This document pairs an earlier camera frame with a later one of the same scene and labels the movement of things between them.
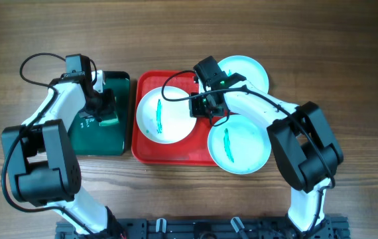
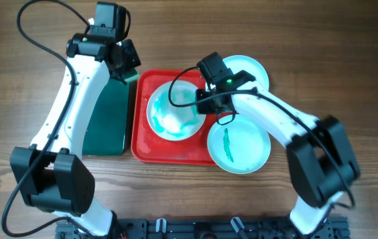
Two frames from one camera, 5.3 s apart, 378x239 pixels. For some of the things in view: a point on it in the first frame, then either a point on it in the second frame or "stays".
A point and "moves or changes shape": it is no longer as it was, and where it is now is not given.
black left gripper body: (103, 104) → (128, 58)
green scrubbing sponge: (109, 122) → (130, 76)
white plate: (164, 121) moves or changes shape
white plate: (251, 70) stays
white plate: (241, 145) stays
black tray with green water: (89, 139) stays
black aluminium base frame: (334, 227) stays
